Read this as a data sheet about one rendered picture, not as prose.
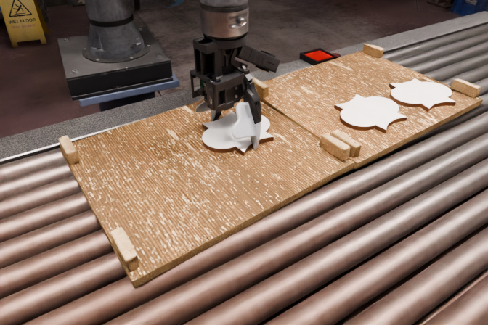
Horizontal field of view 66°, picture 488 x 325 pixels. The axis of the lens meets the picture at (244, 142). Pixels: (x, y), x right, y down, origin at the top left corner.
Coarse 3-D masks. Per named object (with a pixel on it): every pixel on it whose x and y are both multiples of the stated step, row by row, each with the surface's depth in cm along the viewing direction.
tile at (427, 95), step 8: (416, 80) 90; (392, 88) 88; (400, 88) 87; (408, 88) 87; (416, 88) 87; (424, 88) 87; (432, 88) 87; (440, 88) 87; (448, 88) 87; (392, 96) 84; (400, 96) 84; (408, 96) 84; (416, 96) 84; (424, 96) 84; (432, 96) 84; (440, 96) 84; (448, 96) 84; (400, 104) 83; (408, 104) 82; (416, 104) 81; (424, 104) 81; (432, 104) 81; (440, 104) 82; (448, 104) 82
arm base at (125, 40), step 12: (96, 24) 99; (108, 24) 98; (120, 24) 99; (132, 24) 103; (96, 36) 101; (108, 36) 100; (120, 36) 100; (132, 36) 104; (96, 48) 102; (108, 48) 101; (120, 48) 101; (132, 48) 103
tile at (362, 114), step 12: (360, 96) 84; (372, 96) 84; (336, 108) 81; (348, 108) 79; (360, 108) 79; (372, 108) 79; (384, 108) 79; (396, 108) 79; (348, 120) 75; (360, 120) 75; (372, 120) 75; (384, 120) 75; (396, 120) 76; (384, 132) 73
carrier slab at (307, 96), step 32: (320, 64) 100; (352, 64) 100; (384, 64) 100; (288, 96) 86; (320, 96) 86; (352, 96) 86; (384, 96) 86; (320, 128) 75; (416, 128) 75; (352, 160) 67
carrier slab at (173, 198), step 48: (96, 144) 71; (144, 144) 71; (192, 144) 71; (288, 144) 71; (96, 192) 60; (144, 192) 60; (192, 192) 60; (240, 192) 60; (288, 192) 60; (144, 240) 52; (192, 240) 52
